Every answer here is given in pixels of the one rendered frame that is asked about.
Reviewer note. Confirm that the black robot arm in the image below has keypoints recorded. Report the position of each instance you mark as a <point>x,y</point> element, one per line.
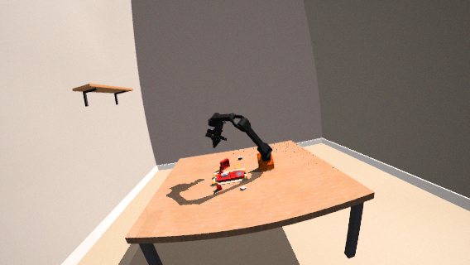
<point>217,121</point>

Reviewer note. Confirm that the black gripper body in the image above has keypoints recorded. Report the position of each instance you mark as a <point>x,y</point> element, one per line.
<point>217,133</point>

